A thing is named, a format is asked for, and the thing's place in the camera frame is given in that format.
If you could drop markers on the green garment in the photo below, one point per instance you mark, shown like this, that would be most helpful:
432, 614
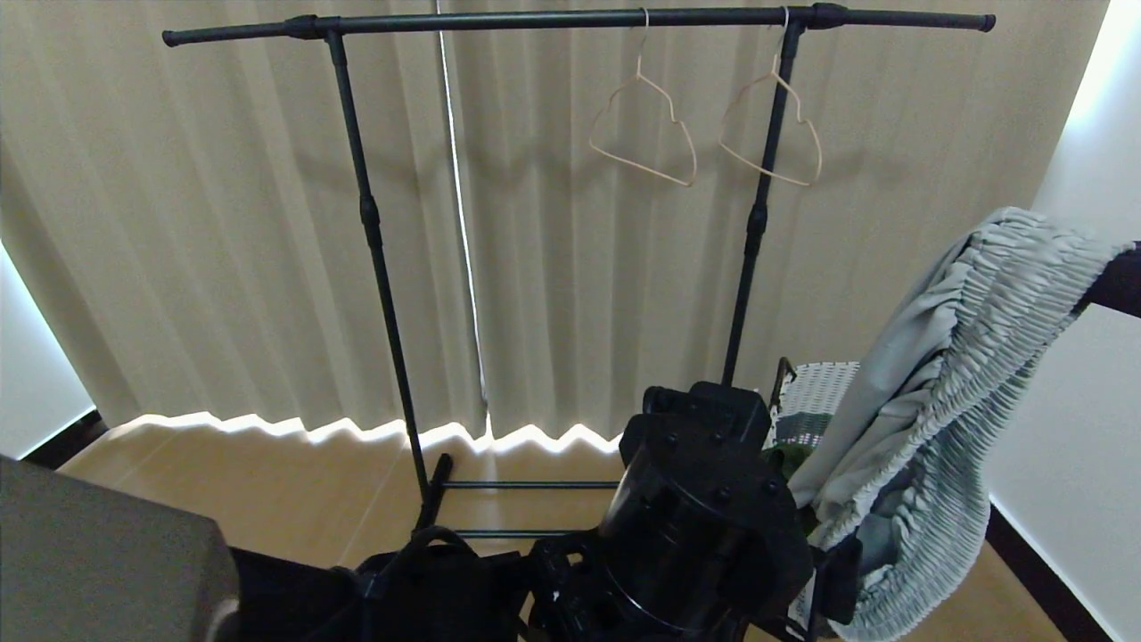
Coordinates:
784, 461

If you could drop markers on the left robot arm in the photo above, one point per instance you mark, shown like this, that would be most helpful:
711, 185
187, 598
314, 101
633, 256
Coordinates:
107, 553

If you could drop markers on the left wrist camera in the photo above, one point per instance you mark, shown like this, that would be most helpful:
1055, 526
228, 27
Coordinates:
704, 410

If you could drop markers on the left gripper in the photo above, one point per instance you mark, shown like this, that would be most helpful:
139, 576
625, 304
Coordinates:
695, 535

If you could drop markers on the pale grey shorts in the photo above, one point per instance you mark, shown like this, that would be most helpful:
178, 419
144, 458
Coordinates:
945, 374

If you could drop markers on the black clothes rack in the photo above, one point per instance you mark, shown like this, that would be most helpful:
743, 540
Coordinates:
570, 18

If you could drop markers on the beige curtain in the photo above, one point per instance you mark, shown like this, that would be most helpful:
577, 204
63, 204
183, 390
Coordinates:
223, 223

